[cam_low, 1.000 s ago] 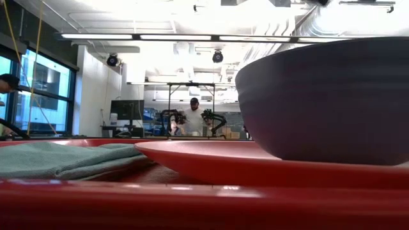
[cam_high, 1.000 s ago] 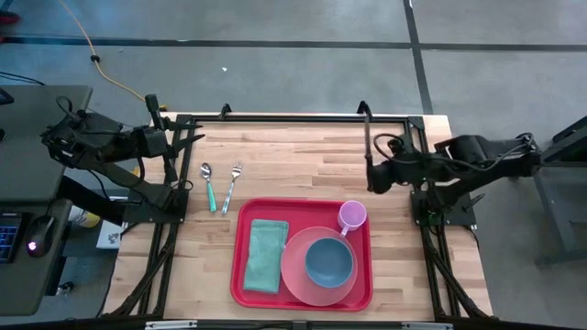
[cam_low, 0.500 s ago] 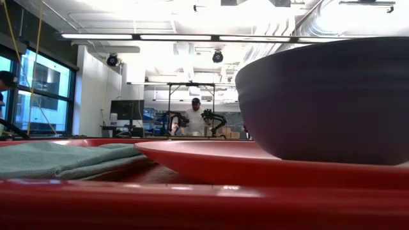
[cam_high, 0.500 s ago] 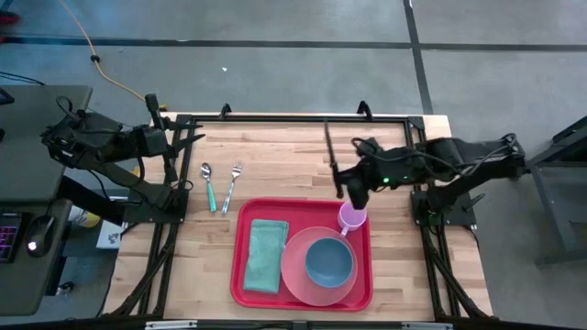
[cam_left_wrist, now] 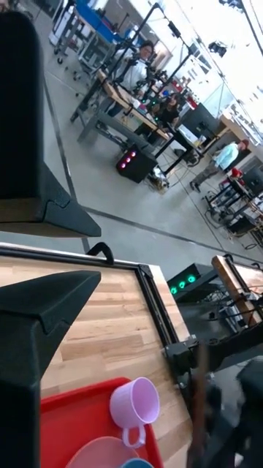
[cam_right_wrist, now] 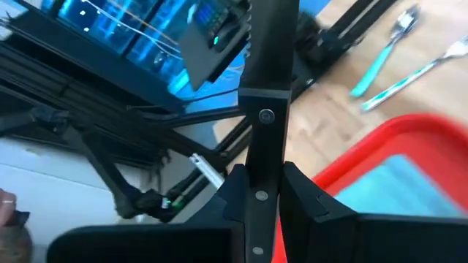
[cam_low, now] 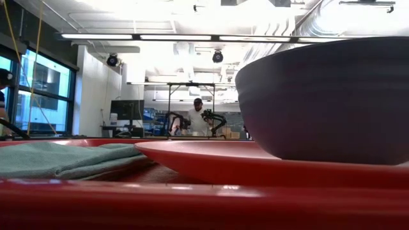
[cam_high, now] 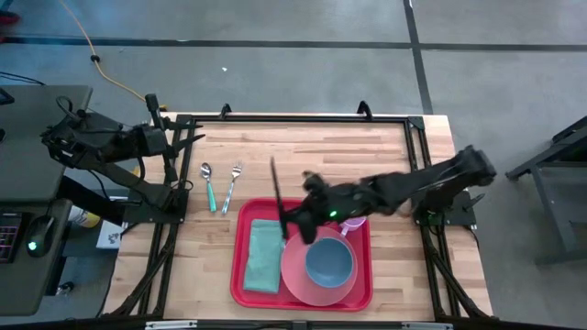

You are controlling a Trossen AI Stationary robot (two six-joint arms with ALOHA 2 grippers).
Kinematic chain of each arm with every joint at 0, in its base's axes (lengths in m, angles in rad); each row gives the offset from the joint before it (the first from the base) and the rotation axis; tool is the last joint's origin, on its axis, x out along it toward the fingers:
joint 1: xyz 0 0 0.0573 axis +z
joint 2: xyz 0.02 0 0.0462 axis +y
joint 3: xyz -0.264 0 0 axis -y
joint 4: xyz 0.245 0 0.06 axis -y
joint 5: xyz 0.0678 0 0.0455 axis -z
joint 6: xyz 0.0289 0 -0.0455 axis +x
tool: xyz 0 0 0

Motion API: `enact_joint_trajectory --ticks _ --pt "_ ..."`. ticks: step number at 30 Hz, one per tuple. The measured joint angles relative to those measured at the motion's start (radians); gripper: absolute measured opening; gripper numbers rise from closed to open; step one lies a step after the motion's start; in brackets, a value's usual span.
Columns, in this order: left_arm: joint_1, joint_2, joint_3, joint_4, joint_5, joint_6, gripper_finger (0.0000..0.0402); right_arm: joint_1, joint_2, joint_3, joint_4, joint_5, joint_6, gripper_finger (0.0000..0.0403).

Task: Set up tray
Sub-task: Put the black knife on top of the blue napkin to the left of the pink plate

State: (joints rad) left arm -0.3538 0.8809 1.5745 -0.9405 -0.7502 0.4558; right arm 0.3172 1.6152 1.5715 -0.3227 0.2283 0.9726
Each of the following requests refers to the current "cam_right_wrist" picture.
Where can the silver metal bracket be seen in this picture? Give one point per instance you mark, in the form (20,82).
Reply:
(206,171)

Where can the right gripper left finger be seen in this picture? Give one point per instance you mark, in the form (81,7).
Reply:
(234,204)

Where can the red plastic tray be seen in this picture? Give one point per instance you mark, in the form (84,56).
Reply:
(420,135)

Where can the black device green lights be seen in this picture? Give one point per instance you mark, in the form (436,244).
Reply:
(153,204)

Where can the black aluminium table frame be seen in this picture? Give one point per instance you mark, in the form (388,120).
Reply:
(234,140)

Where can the grey side desk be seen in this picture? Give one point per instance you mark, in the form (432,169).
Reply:
(197,62)

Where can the teal cloth napkin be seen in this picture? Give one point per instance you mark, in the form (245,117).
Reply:
(395,190)

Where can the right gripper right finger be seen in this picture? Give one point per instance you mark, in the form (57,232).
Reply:
(314,233)

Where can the backlit black keyboard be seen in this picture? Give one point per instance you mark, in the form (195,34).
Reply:
(210,14)

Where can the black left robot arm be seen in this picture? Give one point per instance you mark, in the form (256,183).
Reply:
(311,40)

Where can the black computer mouse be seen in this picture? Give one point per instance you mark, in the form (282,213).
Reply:
(226,36)

